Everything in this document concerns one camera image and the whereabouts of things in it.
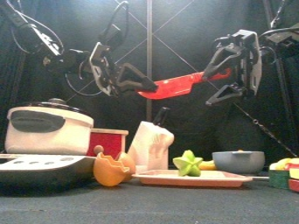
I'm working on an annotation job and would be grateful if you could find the red toy knife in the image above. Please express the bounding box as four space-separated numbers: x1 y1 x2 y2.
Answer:
136 67 233 101

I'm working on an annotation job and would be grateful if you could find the white knife block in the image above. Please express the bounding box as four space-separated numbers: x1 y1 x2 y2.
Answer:
125 120 175 172

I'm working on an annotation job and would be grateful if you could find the thin diagonal metal rod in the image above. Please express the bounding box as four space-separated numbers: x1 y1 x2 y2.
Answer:
232 101 299 159

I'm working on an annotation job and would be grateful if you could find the black pot lid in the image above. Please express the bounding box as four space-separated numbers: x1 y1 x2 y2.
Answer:
22 97 85 114

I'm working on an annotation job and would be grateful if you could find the red wooden box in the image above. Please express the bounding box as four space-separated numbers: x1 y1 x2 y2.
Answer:
85 128 129 160

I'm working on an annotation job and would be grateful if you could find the small wooden knob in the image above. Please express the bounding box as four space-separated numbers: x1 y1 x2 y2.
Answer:
92 144 105 156

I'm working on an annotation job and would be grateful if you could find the grey-blue toy bowl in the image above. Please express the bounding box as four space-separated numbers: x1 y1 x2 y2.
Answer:
211 150 267 175

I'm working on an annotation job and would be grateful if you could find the white toy cooking pot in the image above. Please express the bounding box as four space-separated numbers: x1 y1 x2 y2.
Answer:
4 106 96 156

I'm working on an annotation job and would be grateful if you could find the orange cracked eggshell half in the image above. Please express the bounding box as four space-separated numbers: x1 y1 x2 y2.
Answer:
116 150 137 177
90 151 132 188

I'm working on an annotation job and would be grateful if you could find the yellow toy banana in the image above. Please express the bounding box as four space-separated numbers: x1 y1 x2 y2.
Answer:
199 159 219 172

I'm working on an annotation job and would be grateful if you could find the green toy starfruit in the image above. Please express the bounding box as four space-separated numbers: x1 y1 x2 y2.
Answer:
172 149 204 178

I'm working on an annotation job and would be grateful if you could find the pale yellow toy food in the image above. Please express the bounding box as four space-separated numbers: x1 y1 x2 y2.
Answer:
268 157 299 172

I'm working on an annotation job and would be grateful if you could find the pink plastic tray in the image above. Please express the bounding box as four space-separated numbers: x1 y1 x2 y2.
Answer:
131 169 255 188

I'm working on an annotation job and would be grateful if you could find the grey toy stove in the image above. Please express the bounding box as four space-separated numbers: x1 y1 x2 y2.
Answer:
0 153 97 186

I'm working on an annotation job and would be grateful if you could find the red toy block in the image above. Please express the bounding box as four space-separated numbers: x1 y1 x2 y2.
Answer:
287 178 299 193

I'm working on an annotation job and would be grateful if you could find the vertical metal frame pole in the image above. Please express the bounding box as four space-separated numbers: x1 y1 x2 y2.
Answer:
144 0 155 123

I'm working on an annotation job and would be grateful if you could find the black knife handle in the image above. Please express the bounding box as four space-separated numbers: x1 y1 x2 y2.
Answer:
152 106 172 127

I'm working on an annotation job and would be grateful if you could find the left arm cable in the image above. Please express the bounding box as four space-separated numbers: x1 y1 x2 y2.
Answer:
5 0 65 56

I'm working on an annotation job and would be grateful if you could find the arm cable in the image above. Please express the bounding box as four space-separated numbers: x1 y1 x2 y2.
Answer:
5 0 65 56
267 0 295 31

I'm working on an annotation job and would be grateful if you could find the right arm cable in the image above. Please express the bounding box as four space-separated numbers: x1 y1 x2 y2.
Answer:
267 0 295 31

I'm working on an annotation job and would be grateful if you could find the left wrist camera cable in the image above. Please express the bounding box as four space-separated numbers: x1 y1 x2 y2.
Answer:
104 0 131 33

